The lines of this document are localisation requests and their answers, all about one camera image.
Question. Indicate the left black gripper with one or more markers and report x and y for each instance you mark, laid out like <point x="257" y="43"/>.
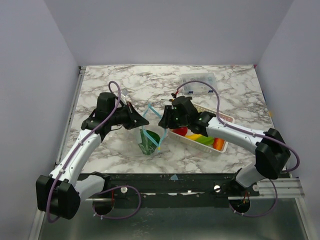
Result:
<point x="135" y="119"/>

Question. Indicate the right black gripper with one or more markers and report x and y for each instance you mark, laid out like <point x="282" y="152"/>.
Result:
<point x="170" y="117"/>

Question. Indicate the clear zip top bag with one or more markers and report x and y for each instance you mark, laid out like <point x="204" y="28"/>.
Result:
<point x="153" y="124"/>

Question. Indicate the green toy leafy vegetable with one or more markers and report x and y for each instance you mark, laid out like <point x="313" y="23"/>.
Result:
<point x="148" y="141"/>

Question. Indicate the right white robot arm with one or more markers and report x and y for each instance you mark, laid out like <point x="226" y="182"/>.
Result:
<point x="271" y="153"/>

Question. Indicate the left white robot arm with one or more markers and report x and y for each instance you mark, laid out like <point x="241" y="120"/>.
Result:
<point x="61" y="192"/>

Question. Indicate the red yellow toy apple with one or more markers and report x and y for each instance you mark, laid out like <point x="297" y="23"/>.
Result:
<point x="182" y="131"/>

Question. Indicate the yellow toy banana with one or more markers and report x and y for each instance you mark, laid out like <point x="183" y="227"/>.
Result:
<point x="193" y="137"/>

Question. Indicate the clear plastic screw box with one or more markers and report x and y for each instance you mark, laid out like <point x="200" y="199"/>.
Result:
<point x="199" y="83"/>

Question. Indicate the orange red toy fruit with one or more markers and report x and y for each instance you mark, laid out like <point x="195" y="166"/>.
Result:
<point x="218" y="144"/>

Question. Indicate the white perforated plastic basket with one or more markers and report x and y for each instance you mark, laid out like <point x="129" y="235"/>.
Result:
<point x="204" y="144"/>

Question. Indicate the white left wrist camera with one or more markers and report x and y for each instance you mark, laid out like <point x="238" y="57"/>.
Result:
<point x="124" y="93"/>

